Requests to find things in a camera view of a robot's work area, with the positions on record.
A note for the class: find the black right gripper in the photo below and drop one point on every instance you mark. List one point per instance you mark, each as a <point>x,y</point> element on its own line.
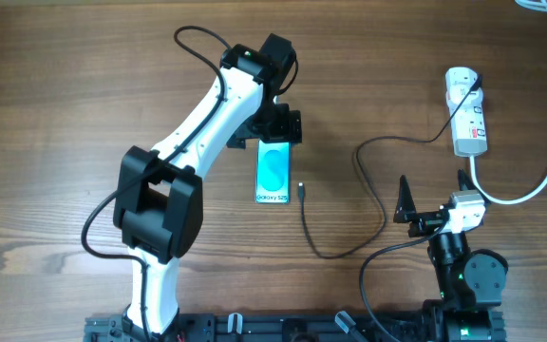
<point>424,221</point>

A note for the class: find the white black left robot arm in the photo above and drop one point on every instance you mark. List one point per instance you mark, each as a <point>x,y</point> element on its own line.
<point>160,206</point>

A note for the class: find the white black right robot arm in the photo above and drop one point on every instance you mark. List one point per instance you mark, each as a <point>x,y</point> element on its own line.
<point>470,282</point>

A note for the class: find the blue Galaxy smartphone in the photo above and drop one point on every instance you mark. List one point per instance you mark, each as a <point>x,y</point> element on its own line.
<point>272,172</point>

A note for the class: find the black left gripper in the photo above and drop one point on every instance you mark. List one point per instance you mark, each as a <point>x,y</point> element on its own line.
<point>286,129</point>

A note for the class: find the white power strip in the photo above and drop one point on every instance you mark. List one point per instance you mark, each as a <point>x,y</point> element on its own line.
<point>464,98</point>

